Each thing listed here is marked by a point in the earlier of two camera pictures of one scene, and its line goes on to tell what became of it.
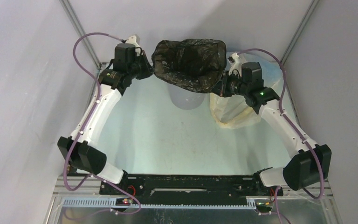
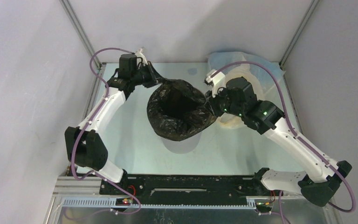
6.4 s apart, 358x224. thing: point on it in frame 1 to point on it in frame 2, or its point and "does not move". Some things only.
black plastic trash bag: [195, 65] to [177, 109]
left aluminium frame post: [73, 17] does not move
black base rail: [190, 190] does not move
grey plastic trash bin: [185, 99] to [183, 146]
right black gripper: [224, 85] to [212, 103]
